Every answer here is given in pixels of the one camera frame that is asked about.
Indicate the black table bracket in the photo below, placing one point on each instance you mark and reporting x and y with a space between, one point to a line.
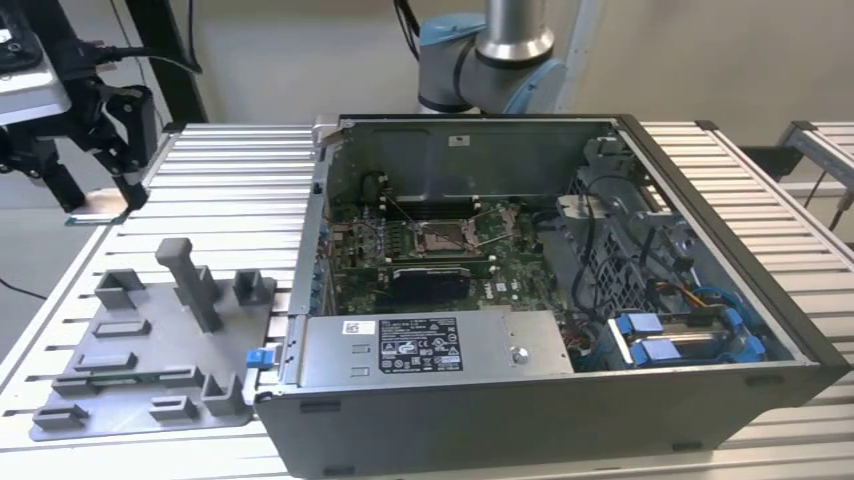
767 160

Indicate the black expansion slot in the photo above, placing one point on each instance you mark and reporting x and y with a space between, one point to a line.
440 261

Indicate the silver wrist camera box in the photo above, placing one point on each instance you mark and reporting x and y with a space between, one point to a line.
29 97

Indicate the green motherboard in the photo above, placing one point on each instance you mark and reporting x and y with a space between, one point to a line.
520 265

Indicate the hard disk in blue carrier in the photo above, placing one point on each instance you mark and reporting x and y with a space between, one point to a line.
641 322
657 352

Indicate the CPU socket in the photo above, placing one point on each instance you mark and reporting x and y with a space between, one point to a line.
443 240

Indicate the black frame post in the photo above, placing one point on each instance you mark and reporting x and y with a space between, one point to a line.
167 50

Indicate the blue case latch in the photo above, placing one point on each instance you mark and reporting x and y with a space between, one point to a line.
262 360

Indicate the black graphics card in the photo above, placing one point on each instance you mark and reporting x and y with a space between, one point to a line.
430 282

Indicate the silver power supply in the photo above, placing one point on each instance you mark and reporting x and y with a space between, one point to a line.
534 330

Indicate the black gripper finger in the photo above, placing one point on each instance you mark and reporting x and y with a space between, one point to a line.
142 130
67 187

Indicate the black RAM slot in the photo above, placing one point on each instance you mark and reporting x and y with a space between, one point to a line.
427 201

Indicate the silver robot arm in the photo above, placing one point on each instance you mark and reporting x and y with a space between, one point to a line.
514 30

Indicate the grey parts rack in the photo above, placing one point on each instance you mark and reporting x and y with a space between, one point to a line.
154 320

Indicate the silver CPU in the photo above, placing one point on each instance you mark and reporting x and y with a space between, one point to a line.
100 210

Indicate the grey metal disk bay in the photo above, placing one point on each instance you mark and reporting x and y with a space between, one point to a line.
621 260

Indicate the black PC case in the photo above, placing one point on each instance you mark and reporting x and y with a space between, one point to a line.
467 435

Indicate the metal locking lever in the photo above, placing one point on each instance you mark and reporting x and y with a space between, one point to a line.
404 210

